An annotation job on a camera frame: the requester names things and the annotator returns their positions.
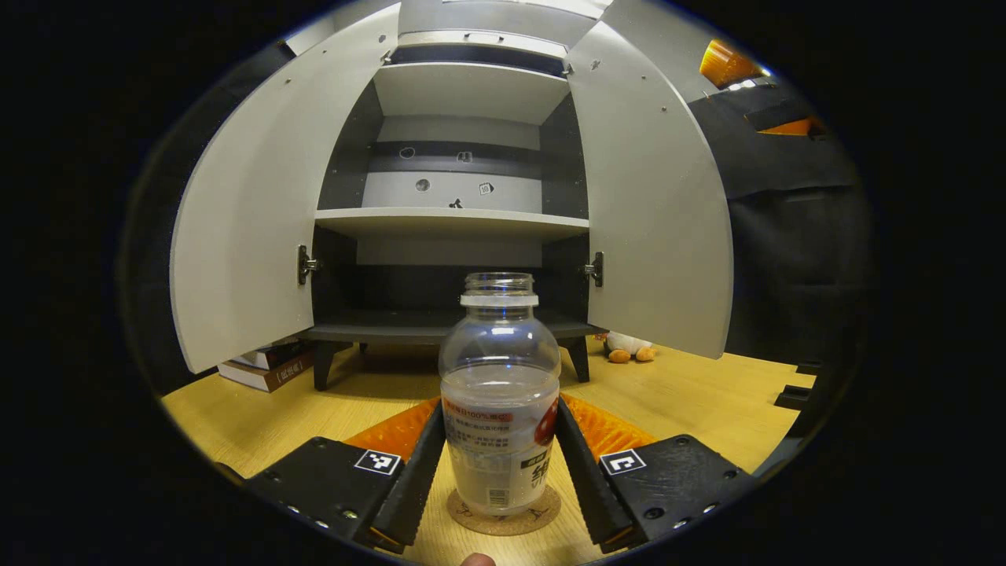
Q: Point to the white cabinet shelf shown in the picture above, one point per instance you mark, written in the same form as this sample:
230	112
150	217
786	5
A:
456	222
471	90

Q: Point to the penguin plush toy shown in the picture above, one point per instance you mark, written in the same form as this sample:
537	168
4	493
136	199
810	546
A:
629	346

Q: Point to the black table bracket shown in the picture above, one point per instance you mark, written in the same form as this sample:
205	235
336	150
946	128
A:
792	397
809	368

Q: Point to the clear plastic bottle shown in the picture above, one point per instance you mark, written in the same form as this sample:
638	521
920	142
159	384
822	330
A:
499	377

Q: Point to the brown spine book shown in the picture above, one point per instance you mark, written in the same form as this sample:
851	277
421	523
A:
271	376

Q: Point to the grey cabinet door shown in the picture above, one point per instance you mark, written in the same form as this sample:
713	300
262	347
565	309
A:
652	204
259	220

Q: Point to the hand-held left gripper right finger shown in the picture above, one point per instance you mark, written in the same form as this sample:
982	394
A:
585	487

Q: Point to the grey and black cabinet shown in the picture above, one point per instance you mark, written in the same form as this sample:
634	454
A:
464	94

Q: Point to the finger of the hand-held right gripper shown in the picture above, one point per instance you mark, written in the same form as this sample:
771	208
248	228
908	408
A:
786	126
727	63

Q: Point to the round cork coaster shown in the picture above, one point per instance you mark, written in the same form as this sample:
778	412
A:
503	525

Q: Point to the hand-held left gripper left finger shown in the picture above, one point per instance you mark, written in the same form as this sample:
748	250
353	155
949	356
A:
413	487

